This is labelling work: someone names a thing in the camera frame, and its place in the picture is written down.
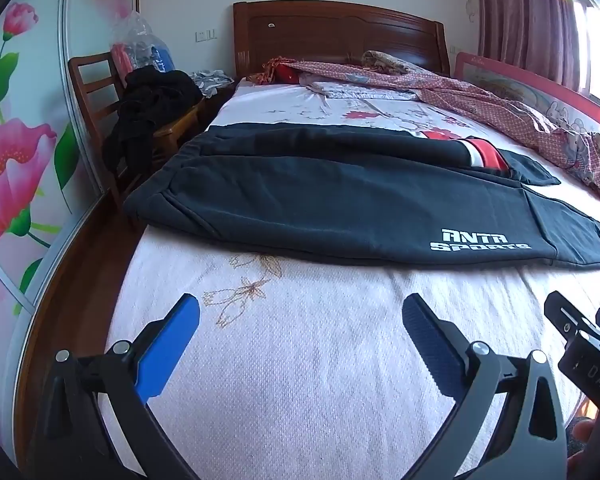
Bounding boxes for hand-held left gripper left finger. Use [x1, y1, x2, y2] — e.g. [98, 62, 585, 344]
[27, 292, 201, 480]

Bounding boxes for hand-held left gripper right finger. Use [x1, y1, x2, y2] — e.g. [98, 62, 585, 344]
[401, 292, 568, 480]

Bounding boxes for black sports pants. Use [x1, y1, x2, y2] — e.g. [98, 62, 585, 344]
[122, 122, 600, 267]

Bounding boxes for person's right hand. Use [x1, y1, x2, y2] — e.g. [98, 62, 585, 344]
[566, 419, 598, 480]

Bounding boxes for bed with white sheet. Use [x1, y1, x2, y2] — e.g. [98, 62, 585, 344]
[102, 77, 600, 480]

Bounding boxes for black clothes pile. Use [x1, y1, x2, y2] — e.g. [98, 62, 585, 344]
[102, 67, 204, 173]

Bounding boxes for dark wooden nightstand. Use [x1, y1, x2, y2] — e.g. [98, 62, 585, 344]
[200, 85, 238, 127]

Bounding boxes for red patterned quilt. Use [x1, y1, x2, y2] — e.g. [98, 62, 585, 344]
[247, 50, 600, 211]

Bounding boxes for grey floral pillowcase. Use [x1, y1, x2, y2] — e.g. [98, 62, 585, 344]
[305, 80, 421, 102]

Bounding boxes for grey crumpled cloth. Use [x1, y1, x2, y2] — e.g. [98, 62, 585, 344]
[190, 70, 236, 98]

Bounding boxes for flower print wardrobe door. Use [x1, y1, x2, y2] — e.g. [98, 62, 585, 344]
[0, 0, 141, 321]

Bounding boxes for wooden chair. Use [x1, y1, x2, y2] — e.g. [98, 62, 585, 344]
[68, 52, 206, 211]

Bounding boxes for beige floral blanket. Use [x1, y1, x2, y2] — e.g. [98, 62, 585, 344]
[362, 50, 431, 75]

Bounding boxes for red cloth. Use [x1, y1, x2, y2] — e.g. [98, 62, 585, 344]
[274, 61, 302, 84]

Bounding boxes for clear plastic bag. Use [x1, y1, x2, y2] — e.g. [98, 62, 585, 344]
[111, 10, 176, 76]

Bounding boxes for purple striped curtain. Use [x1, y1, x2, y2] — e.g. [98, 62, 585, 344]
[477, 0, 596, 96]

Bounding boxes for wooden headboard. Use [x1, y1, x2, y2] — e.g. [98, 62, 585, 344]
[232, 0, 451, 81]

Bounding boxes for pink bed guard rail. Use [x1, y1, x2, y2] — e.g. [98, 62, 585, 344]
[454, 51, 600, 146]

